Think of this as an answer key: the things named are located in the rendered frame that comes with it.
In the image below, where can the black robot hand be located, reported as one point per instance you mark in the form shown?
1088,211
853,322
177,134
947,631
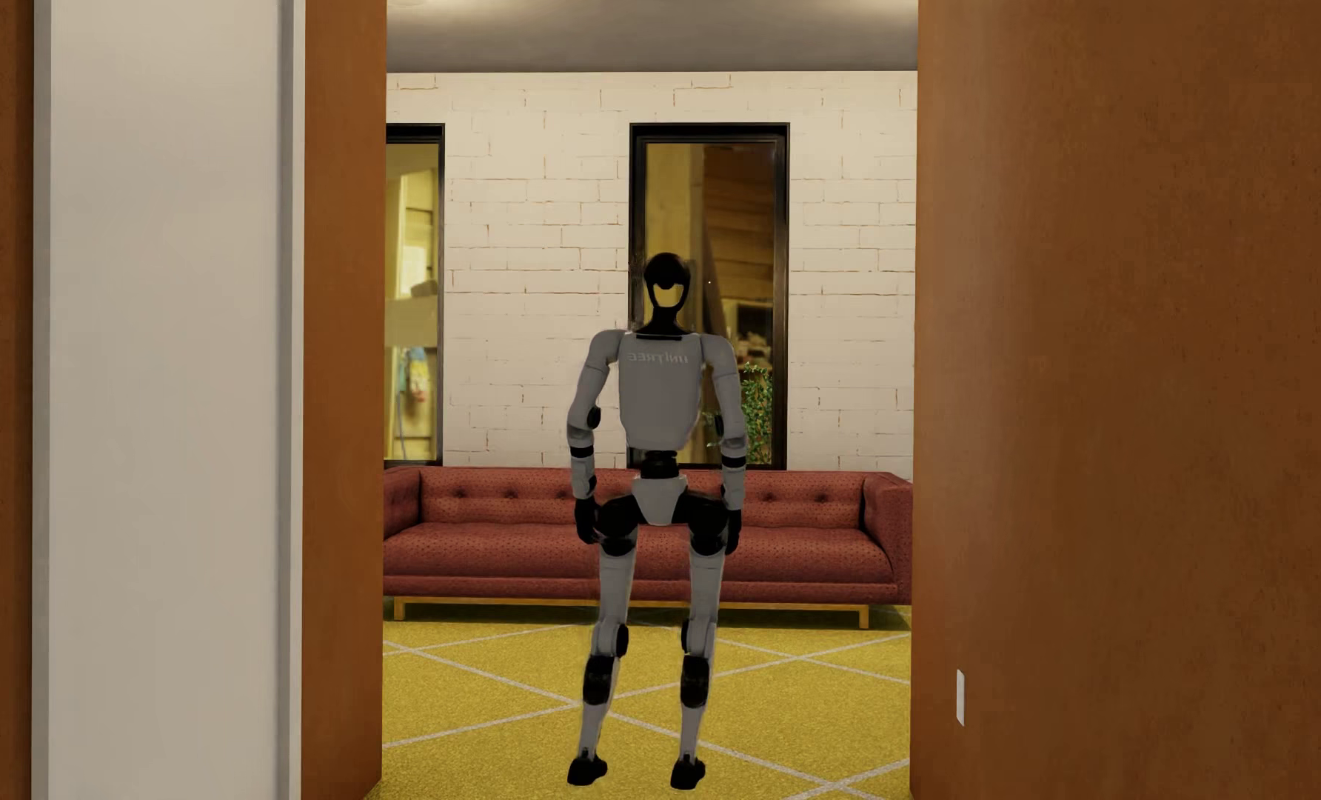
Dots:
586,521
734,531

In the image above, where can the red tufted sofa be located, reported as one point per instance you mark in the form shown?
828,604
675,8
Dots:
483,544

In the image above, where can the grey right robot leg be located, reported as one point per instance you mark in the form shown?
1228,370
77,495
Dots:
703,589

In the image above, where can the grey robot leg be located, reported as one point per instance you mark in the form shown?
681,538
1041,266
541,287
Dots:
703,589
614,589

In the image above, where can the grey left robot leg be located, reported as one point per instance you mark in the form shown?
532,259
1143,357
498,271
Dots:
614,589

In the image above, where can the green potted plant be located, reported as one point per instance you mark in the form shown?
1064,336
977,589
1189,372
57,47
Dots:
758,411

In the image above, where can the grey robot torso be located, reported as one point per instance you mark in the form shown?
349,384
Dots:
661,389

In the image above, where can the black right robot foot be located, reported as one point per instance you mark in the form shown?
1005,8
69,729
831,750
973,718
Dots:
687,772

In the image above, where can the black robot foot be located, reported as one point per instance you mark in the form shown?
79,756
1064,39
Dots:
687,772
586,769

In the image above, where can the black left robot foot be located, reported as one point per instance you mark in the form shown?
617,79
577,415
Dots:
586,769

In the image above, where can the black robot head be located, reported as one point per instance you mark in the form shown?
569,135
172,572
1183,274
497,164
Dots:
666,278

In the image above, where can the narrow black framed window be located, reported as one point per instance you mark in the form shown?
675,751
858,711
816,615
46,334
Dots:
414,289

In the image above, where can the wide black framed window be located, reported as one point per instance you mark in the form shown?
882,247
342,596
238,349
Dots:
727,222

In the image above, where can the white door panel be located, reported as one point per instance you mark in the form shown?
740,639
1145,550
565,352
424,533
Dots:
161,400

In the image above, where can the white wall outlet plate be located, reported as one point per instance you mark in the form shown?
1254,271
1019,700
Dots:
960,698

